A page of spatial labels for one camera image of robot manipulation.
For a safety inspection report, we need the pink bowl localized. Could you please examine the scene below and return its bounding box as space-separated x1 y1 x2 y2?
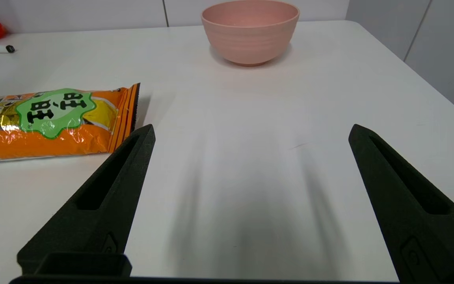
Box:
201 0 301 67

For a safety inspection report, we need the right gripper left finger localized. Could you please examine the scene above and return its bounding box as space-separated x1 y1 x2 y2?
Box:
17 124 156 277

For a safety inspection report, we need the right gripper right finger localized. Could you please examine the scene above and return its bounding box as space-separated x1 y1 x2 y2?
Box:
348 124 454 284

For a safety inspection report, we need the orange snack bag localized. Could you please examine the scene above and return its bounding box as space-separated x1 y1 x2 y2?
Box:
0 82 141 163

